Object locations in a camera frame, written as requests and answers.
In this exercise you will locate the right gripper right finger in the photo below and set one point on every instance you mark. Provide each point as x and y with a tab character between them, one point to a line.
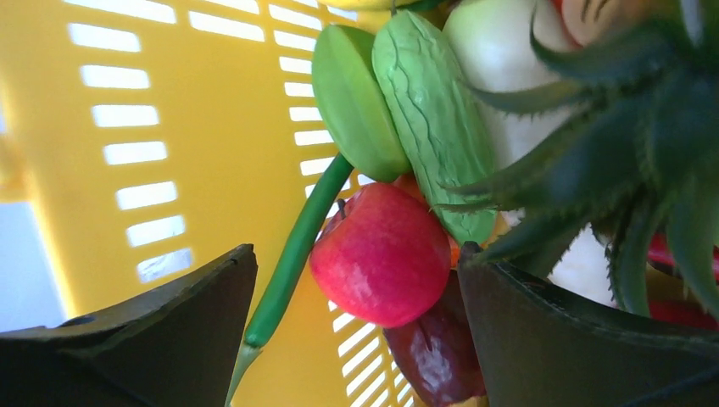
541	345

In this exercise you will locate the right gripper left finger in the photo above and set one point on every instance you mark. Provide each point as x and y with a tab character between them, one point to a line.
174	345

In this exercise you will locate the dark red toy date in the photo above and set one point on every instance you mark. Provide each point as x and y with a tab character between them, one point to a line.
436	352

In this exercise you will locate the green toy bean pod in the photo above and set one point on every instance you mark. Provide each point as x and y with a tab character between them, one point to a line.
276	297

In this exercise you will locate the red toy apple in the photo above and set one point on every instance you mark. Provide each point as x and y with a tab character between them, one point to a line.
383	257

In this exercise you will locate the toy pineapple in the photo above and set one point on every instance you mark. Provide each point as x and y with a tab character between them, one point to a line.
639	156

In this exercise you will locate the green toy cucumber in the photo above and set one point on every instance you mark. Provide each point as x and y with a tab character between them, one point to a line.
436	118

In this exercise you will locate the green toy starfruit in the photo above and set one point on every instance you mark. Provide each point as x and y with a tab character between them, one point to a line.
352	105

